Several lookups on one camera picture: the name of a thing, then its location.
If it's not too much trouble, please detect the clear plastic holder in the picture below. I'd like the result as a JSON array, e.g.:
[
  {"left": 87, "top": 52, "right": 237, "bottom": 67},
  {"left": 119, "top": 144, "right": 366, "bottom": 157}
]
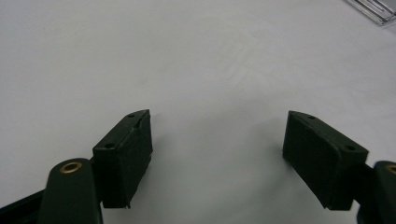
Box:
[{"left": 345, "top": 0, "right": 396, "bottom": 26}]

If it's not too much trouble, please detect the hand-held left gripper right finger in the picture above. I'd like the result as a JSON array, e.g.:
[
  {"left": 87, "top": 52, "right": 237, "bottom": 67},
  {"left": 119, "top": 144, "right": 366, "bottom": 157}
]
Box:
[{"left": 282, "top": 110, "right": 370, "bottom": 211}]

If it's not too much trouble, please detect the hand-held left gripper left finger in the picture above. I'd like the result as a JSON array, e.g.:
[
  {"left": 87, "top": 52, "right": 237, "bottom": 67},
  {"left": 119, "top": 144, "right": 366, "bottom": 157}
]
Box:
[{"left": 92, "top": 108, "right": 154, "bottom": 209}]

